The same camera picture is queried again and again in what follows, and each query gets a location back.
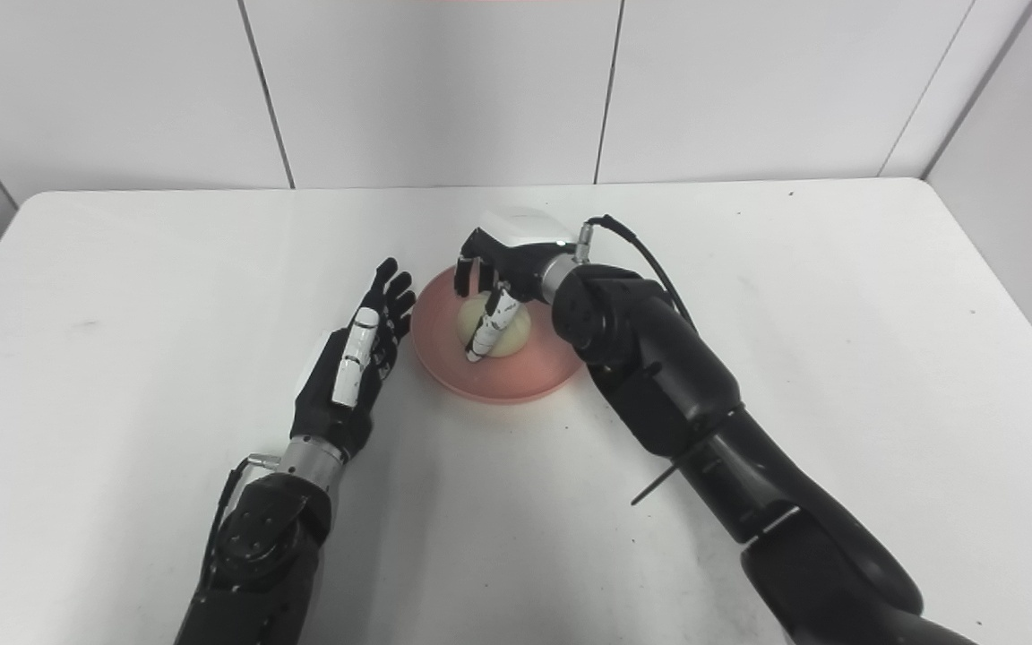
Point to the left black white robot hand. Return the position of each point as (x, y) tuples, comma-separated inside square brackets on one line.
[(355, 367)]

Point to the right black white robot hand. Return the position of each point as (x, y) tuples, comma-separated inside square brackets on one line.
[(511, 260)]

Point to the white steamed bun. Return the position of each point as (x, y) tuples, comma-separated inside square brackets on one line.
[(511, 327)]

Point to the pink round plate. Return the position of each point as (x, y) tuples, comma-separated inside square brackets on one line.
[(498, 376)]

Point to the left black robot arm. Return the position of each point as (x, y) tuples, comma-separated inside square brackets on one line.
[(265, 546)]

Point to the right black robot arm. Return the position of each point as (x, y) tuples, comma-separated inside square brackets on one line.
[(731, 448)]

